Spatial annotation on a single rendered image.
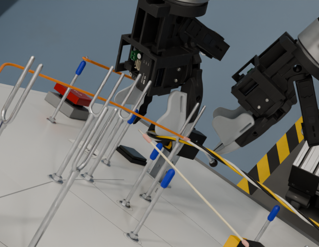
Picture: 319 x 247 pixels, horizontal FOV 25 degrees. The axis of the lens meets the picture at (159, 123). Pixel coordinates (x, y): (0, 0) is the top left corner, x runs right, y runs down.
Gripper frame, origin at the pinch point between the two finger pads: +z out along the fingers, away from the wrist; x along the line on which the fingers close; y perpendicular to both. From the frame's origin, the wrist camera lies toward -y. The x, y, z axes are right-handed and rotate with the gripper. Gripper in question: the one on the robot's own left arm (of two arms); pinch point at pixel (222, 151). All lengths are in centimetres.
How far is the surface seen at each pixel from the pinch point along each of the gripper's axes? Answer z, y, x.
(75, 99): 10.0, 22.0, 1.0
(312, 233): 32, -69, -93
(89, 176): 4.6, 16.9, 26.7
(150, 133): 0.5, 13.0, 13.8
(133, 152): 7.9, 10.8, 5.8
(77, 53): 64, 18, -150
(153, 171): 6.4, 7.4, 9.0
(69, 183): -8, 23, 53
